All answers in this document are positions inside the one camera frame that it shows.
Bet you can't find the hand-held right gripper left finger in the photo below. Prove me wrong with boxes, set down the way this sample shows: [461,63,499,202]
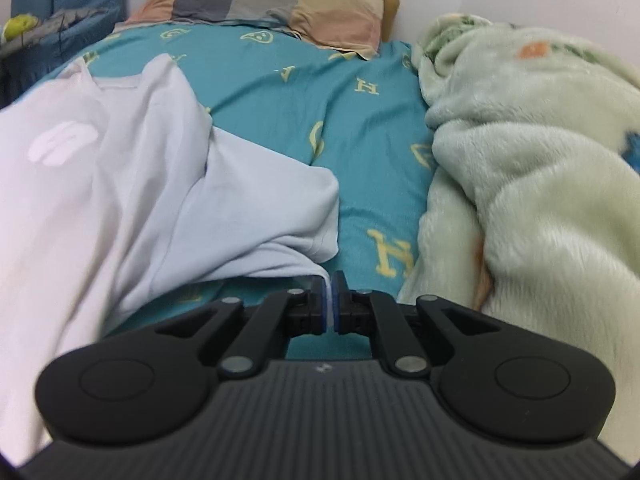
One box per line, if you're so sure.
[155,272,332,379]

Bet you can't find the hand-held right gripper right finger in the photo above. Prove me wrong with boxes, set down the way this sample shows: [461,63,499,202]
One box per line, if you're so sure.
[333,271,501,377]

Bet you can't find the white t-shirt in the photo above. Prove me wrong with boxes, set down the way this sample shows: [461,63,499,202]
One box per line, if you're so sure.
[0,52,341,466]

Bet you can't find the bed with teal printed sheet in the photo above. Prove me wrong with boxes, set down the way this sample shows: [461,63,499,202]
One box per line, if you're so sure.
[30,25,436,361]

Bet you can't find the pale green fleece blanket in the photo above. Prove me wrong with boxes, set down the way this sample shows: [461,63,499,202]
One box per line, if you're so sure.
[397,12,640,461]

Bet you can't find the brown pillow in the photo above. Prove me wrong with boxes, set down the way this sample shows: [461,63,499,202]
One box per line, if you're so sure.
[147,0,401,43]

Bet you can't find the grey cloth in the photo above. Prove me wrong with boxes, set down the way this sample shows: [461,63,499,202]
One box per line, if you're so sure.
[0,7,108,56]

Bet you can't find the green plush toy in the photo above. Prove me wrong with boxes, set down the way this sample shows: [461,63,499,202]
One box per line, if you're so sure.
[0,14,41,43]

